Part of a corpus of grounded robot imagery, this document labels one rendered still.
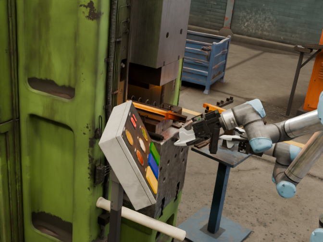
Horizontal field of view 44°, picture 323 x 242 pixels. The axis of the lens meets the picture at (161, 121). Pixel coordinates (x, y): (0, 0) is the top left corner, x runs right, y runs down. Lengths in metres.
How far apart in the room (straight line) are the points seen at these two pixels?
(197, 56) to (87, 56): 4.08
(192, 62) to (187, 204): 2.94
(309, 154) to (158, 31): 0.81
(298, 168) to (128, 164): 0.76
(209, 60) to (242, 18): 4.25
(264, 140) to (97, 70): 0.71
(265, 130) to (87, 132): 0.75
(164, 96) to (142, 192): 1.02
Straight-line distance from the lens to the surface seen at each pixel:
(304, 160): 1.74
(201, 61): 5.63
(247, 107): 1.51
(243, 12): 9.72
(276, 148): 1.86
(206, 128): 1.51
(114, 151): 1.31
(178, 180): 2.30
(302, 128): 1.50
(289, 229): 3.14
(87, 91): 1.69
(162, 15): 1.75
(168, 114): 2.01
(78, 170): 1.87
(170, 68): 1.93
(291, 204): 3.43
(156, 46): 1.77
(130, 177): 1.34
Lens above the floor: 1.74
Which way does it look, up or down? 23 degrees down
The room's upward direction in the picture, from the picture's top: 6 degrees clockwise
